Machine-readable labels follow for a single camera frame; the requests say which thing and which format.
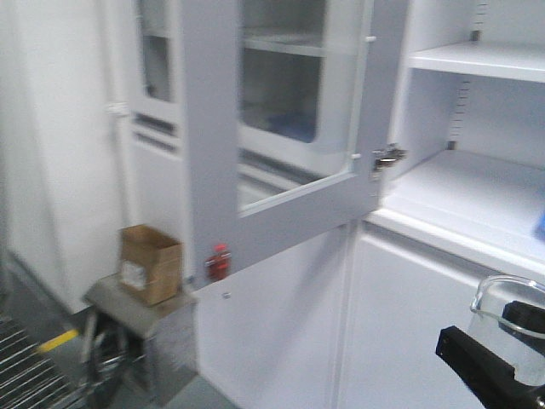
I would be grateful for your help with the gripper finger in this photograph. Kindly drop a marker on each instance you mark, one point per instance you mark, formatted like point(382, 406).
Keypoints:
point(524, 316)
point(490, 378)

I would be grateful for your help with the clear glass beaker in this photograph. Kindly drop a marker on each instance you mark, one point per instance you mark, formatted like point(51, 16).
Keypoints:
point(520, 348)

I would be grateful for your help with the white cabinet shelf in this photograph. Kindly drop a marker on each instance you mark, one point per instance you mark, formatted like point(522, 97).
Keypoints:
point(513, 61)

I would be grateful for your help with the grey cabinet door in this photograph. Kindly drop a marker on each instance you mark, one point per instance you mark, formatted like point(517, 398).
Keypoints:
point(288, 105)

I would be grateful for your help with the blue plastic tray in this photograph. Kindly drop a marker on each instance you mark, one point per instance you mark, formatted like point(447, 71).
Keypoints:
point(539, 228)

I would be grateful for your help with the metal door hinge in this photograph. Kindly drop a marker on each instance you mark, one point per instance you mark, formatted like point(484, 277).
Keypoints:
point(386, 158)

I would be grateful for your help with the small cardboard box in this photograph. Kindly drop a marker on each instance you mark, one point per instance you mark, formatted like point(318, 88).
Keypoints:
point(150, 264)

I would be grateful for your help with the metal grate steps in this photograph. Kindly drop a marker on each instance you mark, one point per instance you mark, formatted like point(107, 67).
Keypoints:
point(30, 378)

